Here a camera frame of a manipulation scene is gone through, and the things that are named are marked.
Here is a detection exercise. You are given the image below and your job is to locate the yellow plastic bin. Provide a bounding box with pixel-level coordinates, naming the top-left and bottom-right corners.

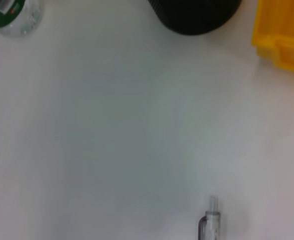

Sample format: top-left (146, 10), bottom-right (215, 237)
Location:
top-left (251, 0), bottom-right (294, 76)

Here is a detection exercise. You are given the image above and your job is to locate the silver pen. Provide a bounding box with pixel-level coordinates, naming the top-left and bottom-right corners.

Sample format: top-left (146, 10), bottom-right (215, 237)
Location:
top-left (198, 196), bottom-right (222, 240)

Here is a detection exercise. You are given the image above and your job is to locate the black mesh pen holder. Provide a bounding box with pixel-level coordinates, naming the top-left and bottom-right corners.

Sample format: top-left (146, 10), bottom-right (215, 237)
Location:
top-left (146, 0), bottom-right (242, 36)

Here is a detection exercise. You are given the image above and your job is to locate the clear bottle green label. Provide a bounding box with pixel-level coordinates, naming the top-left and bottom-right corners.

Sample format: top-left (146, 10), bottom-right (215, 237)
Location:
top-left (0, 0), bottom-right (44, 37)

